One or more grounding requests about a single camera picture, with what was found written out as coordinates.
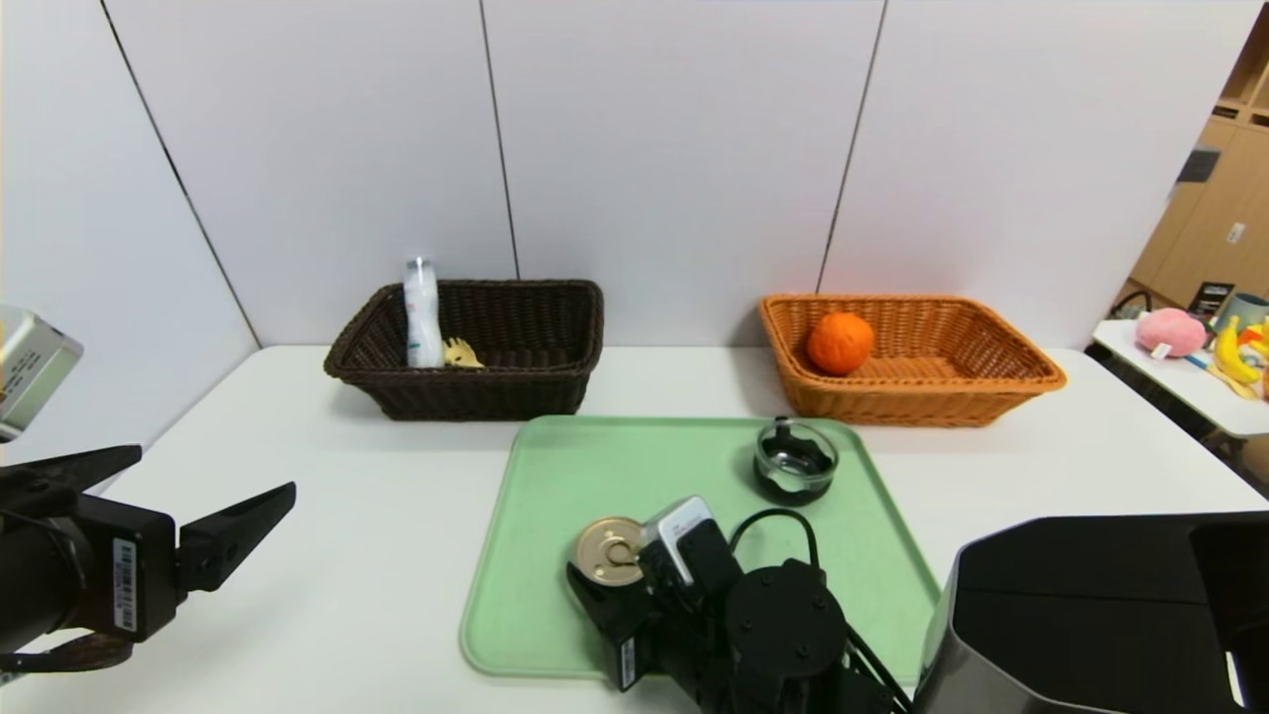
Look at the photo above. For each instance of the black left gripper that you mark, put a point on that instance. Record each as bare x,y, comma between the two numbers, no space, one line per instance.
131,583

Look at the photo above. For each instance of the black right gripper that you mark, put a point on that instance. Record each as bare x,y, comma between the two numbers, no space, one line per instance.
619,650

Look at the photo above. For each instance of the gold lid tin can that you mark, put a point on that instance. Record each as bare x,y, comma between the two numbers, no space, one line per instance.
605,545

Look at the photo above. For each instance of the white spray bottle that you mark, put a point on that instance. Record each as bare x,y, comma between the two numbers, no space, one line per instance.
423,317

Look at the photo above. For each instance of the orange fruit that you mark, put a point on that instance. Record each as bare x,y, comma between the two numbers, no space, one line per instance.
841,342

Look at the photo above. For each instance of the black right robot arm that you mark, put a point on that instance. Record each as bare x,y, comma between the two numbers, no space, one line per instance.
1091,615

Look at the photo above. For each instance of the dark brown wicker basket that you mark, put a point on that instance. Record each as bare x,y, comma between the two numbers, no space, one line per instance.
516,347

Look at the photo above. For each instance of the orange wicker basket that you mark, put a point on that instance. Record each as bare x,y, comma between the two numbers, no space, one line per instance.
922,392

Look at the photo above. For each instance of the light green plastic tray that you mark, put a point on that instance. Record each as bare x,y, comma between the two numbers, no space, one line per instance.
555,476

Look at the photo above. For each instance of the glass bowl black insert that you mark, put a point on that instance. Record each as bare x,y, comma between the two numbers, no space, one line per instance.
795,466

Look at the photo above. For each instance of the white side table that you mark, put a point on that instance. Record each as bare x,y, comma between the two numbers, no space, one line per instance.
1180,382

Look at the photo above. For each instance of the pink plush toy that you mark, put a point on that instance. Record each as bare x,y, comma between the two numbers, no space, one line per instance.
1170,332

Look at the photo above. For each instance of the yellow banana toy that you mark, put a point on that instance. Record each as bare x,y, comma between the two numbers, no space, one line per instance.
1234,362

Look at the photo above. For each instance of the small black box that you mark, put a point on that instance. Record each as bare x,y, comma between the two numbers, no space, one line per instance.
1210,297

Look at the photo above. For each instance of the teal cup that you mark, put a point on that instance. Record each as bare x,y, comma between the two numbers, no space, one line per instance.
1247,309

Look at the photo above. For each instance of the grey box on cabinet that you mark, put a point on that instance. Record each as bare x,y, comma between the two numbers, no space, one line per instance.
1200,164

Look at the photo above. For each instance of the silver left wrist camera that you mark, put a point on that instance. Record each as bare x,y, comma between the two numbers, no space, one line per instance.
30,367

